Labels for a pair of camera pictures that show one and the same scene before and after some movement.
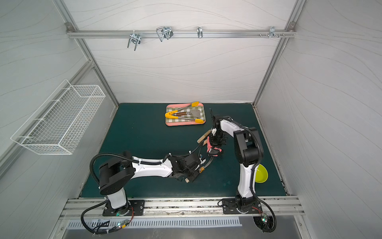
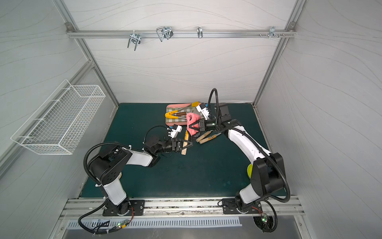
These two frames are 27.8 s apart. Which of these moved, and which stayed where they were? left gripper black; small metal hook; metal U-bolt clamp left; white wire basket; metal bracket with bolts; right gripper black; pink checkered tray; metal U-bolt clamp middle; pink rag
Moved: pink rag; left gripper black; right gripper black
Stayed: metal bracket with bolts; pink checkered tray; metal U-bolt clamp middle; white wire basket; metal U-bolt clamp left; small metal hook
